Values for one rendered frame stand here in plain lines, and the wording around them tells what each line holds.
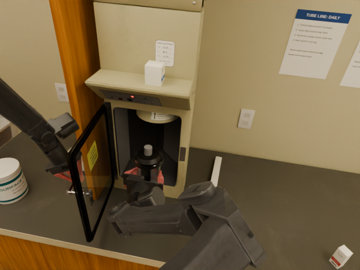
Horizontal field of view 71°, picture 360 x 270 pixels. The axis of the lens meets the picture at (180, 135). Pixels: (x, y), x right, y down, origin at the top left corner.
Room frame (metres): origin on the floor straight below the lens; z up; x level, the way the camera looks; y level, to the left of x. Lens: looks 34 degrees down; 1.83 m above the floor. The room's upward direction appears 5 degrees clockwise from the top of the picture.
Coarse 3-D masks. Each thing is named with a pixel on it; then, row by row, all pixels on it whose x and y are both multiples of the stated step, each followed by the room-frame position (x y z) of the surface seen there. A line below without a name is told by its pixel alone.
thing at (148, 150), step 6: (144, 150) 0.67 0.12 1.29; (150, 150) 0.67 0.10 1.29; (156, 150) 0.71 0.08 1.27; (138, 156) 0.66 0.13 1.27; (144, 156) 0.66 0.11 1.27; (150, 156) 0.66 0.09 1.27; (156, 156) 0.67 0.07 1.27; (138, 162) 0.64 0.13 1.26; (144, 162) 0.64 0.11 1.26; (150, 162) 0.64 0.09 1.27; (156, 162) 0.65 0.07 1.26
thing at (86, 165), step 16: (96, 112) 0.73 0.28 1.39; (96, 128) 0.69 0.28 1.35; (96, 144) 0.68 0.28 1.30; (80, 160) 0.55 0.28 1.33; (96, 160) 0.66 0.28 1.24; (80, 176) 0.53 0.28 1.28; (96, 176) 0.64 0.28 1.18; (96, 192) 0.62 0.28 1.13; (80, 208) 0.50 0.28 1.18; (96, 208) 0.59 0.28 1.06
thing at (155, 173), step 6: (132, 156) 0.67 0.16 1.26; (162, 156) 0.69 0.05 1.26; (138, 168) 0.64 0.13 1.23; (156, 168) 0.65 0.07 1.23; (138, 174) 0.64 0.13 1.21; (144, 174) 0.63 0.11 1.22; (150, 174) 0.63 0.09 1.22; (156, 174) 0.65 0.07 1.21; (144, 180) 0.63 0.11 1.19; (150, 180) 0.63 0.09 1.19; (156, 180) 0.65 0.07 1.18
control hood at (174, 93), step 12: (96, 72) 0.78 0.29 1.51; (108, 72) 0.79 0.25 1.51; (120, 72) 0.79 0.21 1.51; (96, 84) 0.70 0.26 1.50; (108, 84) 0.70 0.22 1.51; (120, 84) 0.70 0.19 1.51; (132, 84) 0.71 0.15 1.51; (144, 84) 0.72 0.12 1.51; (168, 84) 0.73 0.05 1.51; (180, 84) 0.74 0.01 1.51; (192, 84) 0.75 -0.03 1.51; (156, 96) 0.69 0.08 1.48; (168, 96) 0.68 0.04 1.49; (180, 96) 0.67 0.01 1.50; (180, 108) 0.75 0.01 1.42
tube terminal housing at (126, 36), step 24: (96, 24) 0.82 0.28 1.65; (120, 24) 0.81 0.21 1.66; (144, 24) 0.80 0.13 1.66; (168, 24) 0.79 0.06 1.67; (192, 24) 0.78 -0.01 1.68; (120, 48) 0.81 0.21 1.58; (144, 48) 0.80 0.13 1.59; (192, 48) 0.78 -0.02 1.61; (144, 72) 0.80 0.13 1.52; (168, 72) 0.79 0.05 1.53; (192, 72) 0.78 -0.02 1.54; (192, 96) 0.78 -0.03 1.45; (168, 192) 0.79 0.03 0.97
